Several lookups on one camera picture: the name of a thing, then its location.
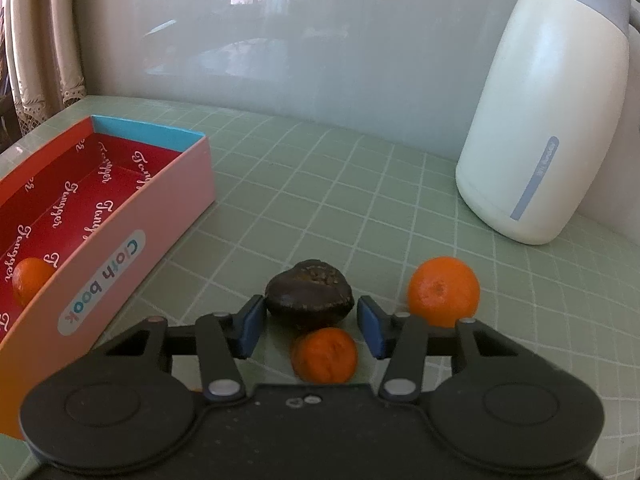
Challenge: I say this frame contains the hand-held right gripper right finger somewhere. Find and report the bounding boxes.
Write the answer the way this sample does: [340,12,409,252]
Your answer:
[357,296,531,403]

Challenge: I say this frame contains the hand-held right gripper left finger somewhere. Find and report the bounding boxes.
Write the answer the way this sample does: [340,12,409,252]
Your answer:
[92,295,264,403]

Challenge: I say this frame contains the small wrinkled tangerine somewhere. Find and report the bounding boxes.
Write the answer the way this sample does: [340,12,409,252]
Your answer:
[291,327,358,383]

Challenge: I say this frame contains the dark brown wrinkled fruit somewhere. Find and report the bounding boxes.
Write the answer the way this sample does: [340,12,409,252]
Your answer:
[264,259,357,333]

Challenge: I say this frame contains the orange tangerine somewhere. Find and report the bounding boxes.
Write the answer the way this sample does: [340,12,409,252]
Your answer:
[407,256,481,328]
[11,257,57,307]

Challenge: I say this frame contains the colourful cardboard box red inside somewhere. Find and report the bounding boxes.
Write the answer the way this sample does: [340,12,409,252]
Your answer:
[0,115,217,443]

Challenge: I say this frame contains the white thermos jug grey lid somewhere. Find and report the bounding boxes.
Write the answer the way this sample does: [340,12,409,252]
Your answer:
[455,0,632,246]

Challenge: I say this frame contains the beige lace curtain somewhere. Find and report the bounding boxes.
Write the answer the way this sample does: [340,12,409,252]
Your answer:
[0,0,88,137]

